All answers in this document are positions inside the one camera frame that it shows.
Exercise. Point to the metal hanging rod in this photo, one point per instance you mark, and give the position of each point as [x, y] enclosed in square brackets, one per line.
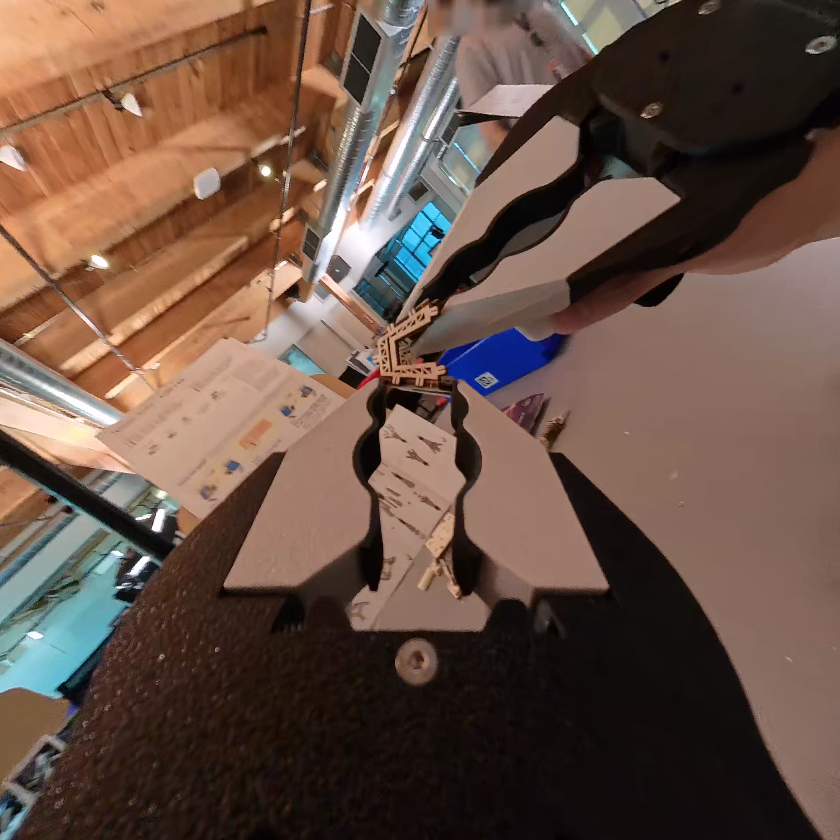
[289, 164]

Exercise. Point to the large instruction sheet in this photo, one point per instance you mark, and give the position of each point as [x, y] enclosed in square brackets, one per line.
[216, 420]

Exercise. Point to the purple puzzle box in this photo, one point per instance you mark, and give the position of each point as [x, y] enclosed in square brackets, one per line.
[525, 413]

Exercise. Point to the black metal frame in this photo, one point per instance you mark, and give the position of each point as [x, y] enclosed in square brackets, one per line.
[85, 495]

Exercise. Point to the brown cardboard box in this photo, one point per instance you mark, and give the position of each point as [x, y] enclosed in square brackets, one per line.
[29, 728]

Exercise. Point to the wooden tower top section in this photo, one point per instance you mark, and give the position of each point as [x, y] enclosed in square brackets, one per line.
[554, 430]

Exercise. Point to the perforated wooden part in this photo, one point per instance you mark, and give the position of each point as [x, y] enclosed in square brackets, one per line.
[441, 535]

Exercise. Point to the silver ventilation duct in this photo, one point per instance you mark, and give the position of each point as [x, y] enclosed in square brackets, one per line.
[52, 384]
[420, 124]
[354, 164]

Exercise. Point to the wooden lattice piece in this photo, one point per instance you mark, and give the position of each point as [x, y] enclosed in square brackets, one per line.
[400, 354]

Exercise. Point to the person's right hand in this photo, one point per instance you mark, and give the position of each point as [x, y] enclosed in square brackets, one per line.
[754, 246]

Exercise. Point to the white track light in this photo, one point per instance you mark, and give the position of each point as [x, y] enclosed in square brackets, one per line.
[130, 103]
[13, 157]

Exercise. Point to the small wooden part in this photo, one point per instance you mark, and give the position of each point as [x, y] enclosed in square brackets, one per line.
[426, 579]

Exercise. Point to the black lighting track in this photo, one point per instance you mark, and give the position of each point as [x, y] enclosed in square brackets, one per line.
[164, 69]

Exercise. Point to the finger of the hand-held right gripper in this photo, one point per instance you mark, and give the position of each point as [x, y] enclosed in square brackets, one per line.
[512, 177]
[577, 256]

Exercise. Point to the blue plastic storage bin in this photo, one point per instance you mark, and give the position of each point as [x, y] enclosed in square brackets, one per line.
[499, 358]

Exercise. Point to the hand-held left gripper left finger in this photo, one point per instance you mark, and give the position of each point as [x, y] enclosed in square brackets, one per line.
[302, 518]

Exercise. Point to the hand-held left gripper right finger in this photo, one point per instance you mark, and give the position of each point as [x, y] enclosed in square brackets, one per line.
[531, 518]

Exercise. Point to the metal ceiling pipe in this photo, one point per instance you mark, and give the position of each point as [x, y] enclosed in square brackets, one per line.
[65, 295]

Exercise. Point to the grey desk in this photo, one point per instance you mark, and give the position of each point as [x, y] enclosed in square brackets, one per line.
[689, 459]

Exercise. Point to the tower drawings instruction sheet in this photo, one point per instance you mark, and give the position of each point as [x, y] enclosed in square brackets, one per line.
[413, 479]

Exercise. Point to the grey flat panel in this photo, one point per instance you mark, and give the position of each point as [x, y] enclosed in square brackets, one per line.
[505, 98]

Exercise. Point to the white ceiling device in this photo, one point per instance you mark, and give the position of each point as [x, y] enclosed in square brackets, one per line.
[207, 184]

